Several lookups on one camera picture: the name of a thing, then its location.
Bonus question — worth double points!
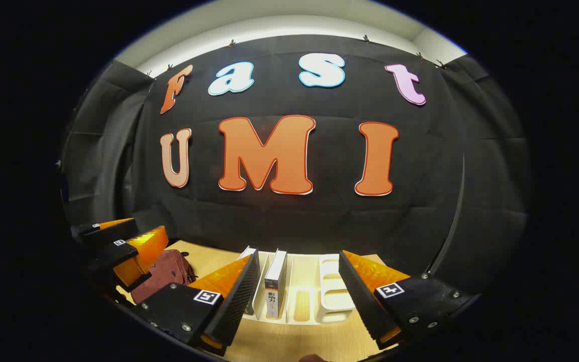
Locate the black backdrop cloth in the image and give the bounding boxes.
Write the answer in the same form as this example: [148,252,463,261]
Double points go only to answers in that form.
[61,34,529,282]

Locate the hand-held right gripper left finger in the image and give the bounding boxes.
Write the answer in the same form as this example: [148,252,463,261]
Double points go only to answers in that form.
[130,248,261,357]

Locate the maroon schoolbag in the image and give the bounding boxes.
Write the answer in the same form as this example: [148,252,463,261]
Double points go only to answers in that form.
[130,249,197,304]

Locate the white portrait cover book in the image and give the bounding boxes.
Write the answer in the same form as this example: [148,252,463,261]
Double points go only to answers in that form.
[263,248,288,320]

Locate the white bookshelf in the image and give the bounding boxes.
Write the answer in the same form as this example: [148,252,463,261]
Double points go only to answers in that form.
[239,245,358,325]

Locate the thin black pole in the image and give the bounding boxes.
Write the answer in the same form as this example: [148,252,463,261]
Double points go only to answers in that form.
[423,152,467,278]

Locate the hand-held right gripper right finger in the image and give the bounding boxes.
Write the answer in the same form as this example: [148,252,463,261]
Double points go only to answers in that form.
[338,249,480,351]

